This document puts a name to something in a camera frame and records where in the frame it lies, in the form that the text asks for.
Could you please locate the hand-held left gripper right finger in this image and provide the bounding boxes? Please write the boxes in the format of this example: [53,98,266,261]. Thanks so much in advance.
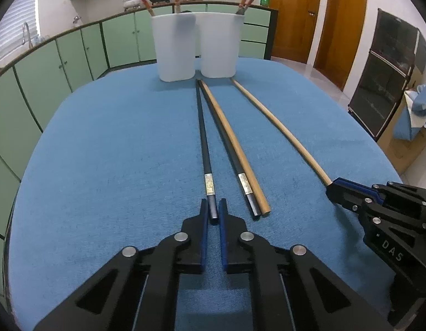
[217,199,395,331]

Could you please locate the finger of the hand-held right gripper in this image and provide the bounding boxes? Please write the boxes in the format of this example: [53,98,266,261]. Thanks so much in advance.
[325,181,426,232]
[332,177,426,208]

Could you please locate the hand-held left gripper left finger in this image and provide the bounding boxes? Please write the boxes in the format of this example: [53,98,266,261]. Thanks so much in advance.
[34,199,210,331]

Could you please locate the plain wooden chopstick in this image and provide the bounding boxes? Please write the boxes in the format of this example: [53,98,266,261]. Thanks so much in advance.
[230,79,334,187]
[198,79,271,215]

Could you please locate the black chopstick silver band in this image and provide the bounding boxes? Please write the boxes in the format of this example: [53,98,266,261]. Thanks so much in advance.
[201,83,262,219]

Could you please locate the black chopstick with gold band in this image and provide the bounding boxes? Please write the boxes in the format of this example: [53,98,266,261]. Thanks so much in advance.
[195,79,220,226]

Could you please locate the white plastic utensil holder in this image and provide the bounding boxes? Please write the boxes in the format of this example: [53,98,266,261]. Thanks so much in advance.
[151,13,197,82]
[195,11,245,78]

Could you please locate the cardboard box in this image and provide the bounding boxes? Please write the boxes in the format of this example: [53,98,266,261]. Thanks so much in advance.
[376,76,426,176]

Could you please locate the blue cloth white trim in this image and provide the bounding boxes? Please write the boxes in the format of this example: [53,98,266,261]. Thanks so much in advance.
[394,83,426,142]

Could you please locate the black glass-front cabinet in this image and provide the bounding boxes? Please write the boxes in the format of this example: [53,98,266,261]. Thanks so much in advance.
[347,7,426,142]

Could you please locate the blue felt table mat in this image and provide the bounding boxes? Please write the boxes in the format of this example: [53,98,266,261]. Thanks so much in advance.
[8,57,404,331]

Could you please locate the wooden door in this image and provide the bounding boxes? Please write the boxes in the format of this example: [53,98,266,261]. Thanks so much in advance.
[313,0,368,90]
[270,0,323,64]

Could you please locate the green base cabinets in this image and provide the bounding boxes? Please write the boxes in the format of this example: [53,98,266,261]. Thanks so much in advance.
[0,2,279,249]

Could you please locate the white window blind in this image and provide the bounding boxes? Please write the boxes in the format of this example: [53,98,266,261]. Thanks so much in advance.
[0,0,39,63]

